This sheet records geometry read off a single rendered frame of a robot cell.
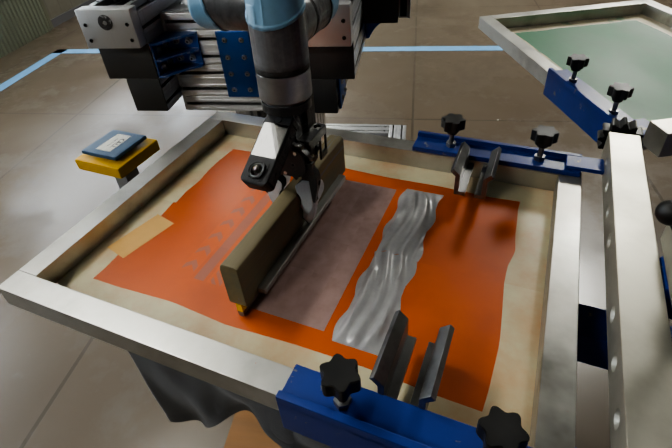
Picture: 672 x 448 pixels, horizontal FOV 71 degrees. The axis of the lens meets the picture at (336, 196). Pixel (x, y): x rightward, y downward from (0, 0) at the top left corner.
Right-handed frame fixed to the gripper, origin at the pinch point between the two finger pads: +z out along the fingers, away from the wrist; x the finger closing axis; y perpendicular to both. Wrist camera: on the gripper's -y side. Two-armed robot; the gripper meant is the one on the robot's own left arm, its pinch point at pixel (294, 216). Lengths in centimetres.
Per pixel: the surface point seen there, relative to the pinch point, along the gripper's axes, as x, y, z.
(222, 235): 12.7, -3.7, 4.8
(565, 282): -41.2, 0.4, 1.1
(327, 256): -6.7, -2.4, 4.8
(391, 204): -12.4, 13.7, 4.4
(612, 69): -51, 86, 2
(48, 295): 26.8, -26.3, 1.8
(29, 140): 270, 119, 97
